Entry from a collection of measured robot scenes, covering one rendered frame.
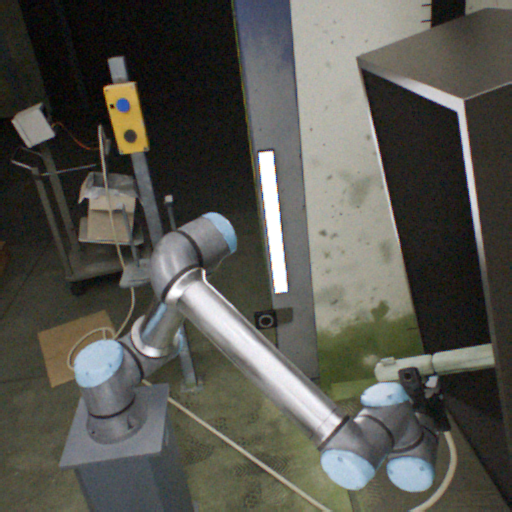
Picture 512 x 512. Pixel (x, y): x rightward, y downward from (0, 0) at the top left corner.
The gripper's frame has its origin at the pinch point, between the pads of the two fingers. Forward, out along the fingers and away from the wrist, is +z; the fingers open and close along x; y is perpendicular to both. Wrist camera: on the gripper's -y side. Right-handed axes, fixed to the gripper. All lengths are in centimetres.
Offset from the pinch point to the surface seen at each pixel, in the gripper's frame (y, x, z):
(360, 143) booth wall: -58, -13, 77
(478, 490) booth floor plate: 78, -14, 49
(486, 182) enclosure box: -49, 32, -27
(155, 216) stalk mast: -65, -103, 61
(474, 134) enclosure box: -58, 33, -30
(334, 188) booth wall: -46, -28, 75
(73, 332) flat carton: -18, -233, 102
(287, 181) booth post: -56, -42, 66
